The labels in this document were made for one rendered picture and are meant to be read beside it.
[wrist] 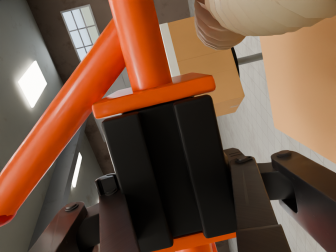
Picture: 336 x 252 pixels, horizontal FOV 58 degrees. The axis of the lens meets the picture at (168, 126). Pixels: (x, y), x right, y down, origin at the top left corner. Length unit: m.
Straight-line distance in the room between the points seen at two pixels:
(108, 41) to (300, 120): 0.21
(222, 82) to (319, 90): 1.64
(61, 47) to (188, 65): 7.28
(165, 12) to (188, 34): 6.60
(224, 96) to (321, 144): 1.60
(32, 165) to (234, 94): 1.74
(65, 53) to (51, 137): 8.88
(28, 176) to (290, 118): 0.26
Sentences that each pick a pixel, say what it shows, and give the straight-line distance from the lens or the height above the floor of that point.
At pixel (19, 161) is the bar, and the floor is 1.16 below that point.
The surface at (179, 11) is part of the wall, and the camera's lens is 8.66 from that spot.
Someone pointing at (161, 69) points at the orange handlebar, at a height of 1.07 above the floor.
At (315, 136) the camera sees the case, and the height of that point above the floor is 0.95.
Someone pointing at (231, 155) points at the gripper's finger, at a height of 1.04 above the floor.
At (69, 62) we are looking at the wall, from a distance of 9.12.
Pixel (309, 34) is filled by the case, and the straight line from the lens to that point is 0.28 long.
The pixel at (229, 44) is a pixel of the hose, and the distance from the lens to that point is 0.22.
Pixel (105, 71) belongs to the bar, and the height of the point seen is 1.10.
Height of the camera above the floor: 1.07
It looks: 1 degrees up
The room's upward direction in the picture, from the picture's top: 103 degrees counter-clockwise
